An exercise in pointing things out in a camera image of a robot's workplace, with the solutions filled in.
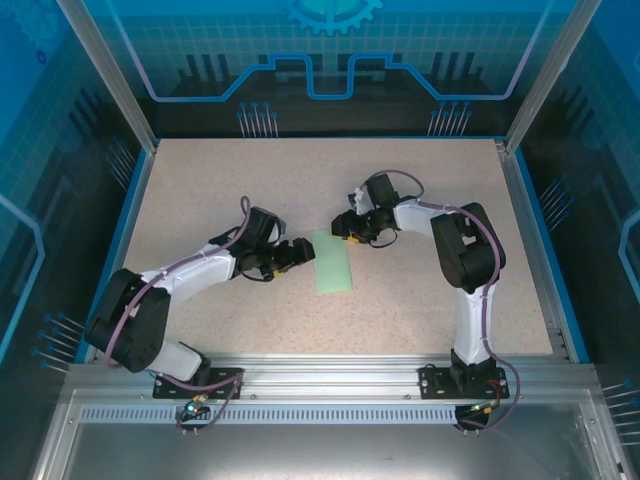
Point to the light green paper sheet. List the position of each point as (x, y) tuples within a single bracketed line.
[(332, 265)]

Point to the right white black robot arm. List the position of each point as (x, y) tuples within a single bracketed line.
[(472, 325)]

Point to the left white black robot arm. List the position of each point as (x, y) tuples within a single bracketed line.
[(195, 272)]

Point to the shiny metal sheet tray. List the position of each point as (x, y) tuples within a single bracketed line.
[(325, 455)]

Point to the blue table edge trim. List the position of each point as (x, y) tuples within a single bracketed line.
[(123, 250), (550, 250)]

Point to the long aluminium frame rail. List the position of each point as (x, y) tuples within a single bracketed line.
[(325, 375)]

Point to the short aluminium side rail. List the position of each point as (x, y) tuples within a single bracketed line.
[(518, 200)]

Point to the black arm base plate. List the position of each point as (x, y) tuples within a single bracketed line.
[(165, 387), (432, 382)]

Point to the aluminium frame post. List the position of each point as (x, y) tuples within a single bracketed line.
[(548, 75), (112, 75)]

